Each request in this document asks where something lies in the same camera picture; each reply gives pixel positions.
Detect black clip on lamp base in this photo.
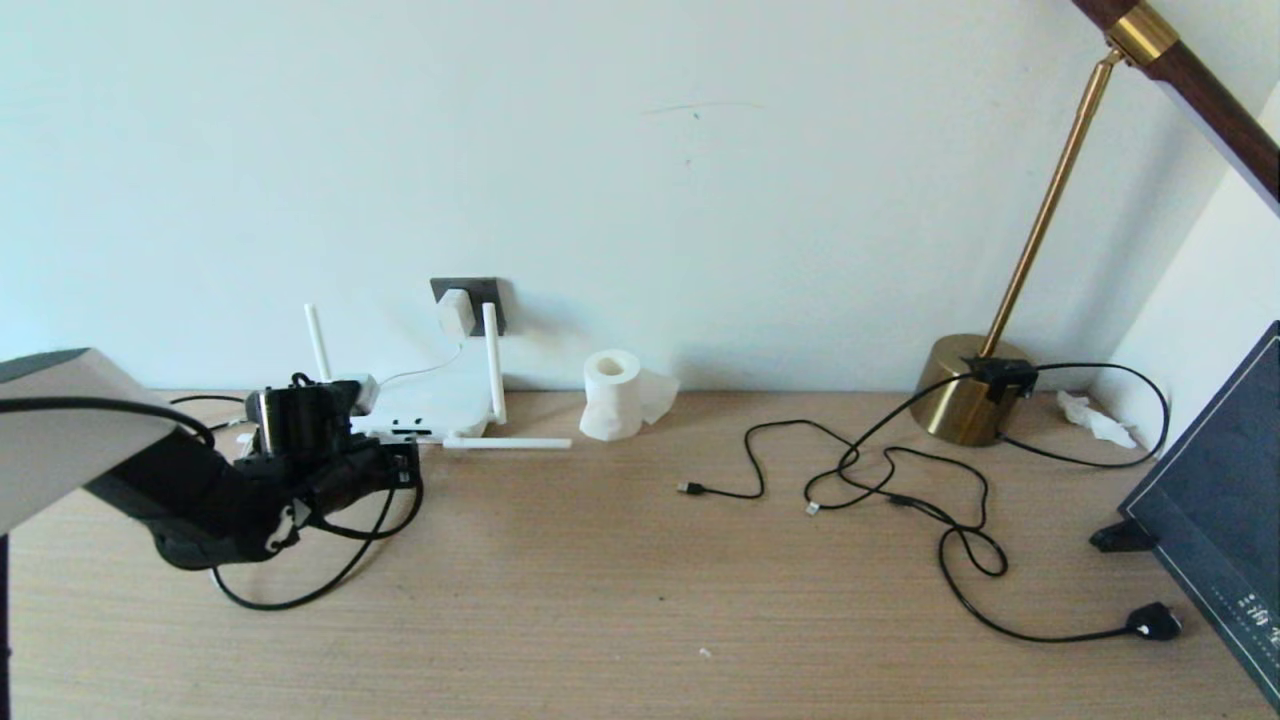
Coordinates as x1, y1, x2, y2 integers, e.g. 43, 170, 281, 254
963, 356, 1039, 403

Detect black lamp power cable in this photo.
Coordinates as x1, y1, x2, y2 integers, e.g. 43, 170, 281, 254
805, 361, 1184, 643

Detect white toilet paper roll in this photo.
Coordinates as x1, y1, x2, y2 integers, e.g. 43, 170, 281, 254
580, 349, 681, 442

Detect grey wall socket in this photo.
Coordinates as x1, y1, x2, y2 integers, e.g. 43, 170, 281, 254
431, 277, 506, 337

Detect brass and wood desk lamp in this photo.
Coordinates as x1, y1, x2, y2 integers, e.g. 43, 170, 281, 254
912, 0, 1280, 447

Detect crumpled white tissue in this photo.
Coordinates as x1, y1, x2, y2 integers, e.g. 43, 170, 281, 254
1056, 390, 1138, 448

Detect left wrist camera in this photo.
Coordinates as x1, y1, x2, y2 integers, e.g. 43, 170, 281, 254
335, 373, 382, 414

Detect black usb cable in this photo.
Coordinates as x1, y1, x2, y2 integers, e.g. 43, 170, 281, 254
677, 419, 993, 531

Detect dark blue board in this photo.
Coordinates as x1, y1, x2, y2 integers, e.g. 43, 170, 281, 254
1117, 320, 1280, 711

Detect thin white adapter cable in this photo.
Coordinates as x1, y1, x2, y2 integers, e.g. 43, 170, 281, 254
378, 338, 467, 389

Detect black ethernet cable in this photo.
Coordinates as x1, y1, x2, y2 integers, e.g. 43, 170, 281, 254
170, 394, 433, 612

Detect white power adapter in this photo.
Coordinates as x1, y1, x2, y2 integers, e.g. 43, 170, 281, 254
438, 288, 476, 339

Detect white router with antennas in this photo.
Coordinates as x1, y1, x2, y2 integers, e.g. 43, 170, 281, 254
304, 302, 574, 451

